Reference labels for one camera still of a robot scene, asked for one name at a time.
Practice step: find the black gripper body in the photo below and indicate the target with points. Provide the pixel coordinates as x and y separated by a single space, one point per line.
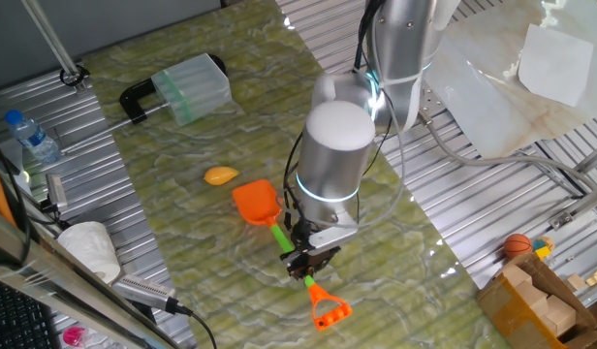
303 240

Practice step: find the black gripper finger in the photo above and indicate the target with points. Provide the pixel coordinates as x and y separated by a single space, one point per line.
320 265
294 265

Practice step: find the orange green toy shovel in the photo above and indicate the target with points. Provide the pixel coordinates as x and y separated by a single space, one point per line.
255 201

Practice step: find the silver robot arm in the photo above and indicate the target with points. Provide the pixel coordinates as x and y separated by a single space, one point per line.
327 169

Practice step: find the pink plastic object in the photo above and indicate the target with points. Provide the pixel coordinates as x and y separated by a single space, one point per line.
73 336

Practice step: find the green marble pattern mat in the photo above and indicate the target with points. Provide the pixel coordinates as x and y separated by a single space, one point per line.
206 271

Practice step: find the yellow toy mango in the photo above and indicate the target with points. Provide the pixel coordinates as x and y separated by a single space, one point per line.
221 176

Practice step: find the translucent plastic box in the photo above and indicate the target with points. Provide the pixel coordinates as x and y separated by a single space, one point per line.
192 89

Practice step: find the light wooden block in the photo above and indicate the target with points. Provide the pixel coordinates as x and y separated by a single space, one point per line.
531 295
514 276
548 241
560 315

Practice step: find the small toy basketball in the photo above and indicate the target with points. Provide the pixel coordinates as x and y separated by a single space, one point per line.
517 245

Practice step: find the brown cardboard box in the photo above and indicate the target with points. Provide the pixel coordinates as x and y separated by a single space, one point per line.
516 320

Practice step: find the white marble pattern sheet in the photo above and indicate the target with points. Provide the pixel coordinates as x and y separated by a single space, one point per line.
473 106

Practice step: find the blue toy block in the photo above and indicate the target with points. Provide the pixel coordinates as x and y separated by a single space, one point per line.
539 243

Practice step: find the black C-clamp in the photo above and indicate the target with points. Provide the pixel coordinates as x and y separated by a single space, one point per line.
131 99

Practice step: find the yellow toy block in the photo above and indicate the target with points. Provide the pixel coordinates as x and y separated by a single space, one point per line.
543 252

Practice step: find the black keyboard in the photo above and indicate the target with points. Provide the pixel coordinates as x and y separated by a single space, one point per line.
15 320

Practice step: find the clear water bottle blue cap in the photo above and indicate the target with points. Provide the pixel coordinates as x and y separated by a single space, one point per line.
34 140

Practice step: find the white paper sheet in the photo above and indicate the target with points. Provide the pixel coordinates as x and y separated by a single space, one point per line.
555 65

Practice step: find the metal stand pole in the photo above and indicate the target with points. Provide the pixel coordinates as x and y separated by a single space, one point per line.
51 43

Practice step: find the silver grilled camera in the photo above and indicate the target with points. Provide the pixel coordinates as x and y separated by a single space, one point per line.
141 291

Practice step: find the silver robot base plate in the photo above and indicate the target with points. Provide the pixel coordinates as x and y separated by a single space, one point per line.
434 104

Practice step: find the aluminium frame bar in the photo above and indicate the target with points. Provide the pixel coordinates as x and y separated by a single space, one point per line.
61 286

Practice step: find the small silver camera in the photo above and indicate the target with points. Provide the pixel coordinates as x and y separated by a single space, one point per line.
55 190

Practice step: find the aluminium bar with bracket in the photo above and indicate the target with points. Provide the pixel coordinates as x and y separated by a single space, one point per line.
584 203

